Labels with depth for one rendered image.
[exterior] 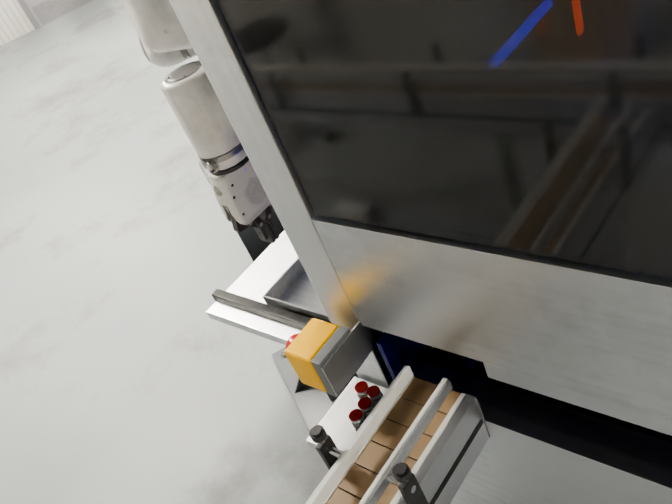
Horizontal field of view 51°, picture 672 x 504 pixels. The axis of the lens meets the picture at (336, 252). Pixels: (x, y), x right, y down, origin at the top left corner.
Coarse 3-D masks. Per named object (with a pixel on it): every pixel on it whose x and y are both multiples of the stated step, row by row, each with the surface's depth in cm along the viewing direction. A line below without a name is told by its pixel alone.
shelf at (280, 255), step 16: (288, 240) 146; (272, 256) 144; (288, 256) 142; (256, 272) 142; (272, 272) 140; (240, 288) 139; (256, 288) 138; (224, 304) 137; (224, 320) 135; (240, 320) 132; (256, 320) 130; (272, 320) 128; (272, 336) 126; (288, 336) 123
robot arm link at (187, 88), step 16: (192, 64) 105; (176, 80) 103; (192, 80) 102; (208, 80) 103; (176, 96) 103; (192, 96) 103; (208, 96) 104; (176, 112) 106; (192, 112) 104; (208, 112) 105; (224, 112) 106; (192, 128) 106; (208, 128) 106; (224, 128) 107; (192, 144) 110; (208, 144) 108; (224, 144) 108
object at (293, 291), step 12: (300, 264) 135; (288, 276) 133; (300, 276) 135; (276, 288) 131; (288, 288) 133; (300, 288) 132; (312, 288) 131; (276, 300) 127; (288, 300) 131; (300, 300) 130; (312, 300) 128; (300, 312) 124; (312, 312) 121; (324, 312) 125
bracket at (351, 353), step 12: (360, 324) 98; (348, 336) 97; (360, 336) 99; (348, 348) 97; (360, 348) 99; (372, 348) 101; (336, 360) 96; (348, 360) 98; (360, 360) 100; (324, 372) 94; (336, 372) 96; (348, 372) 98; (336, 384) 96
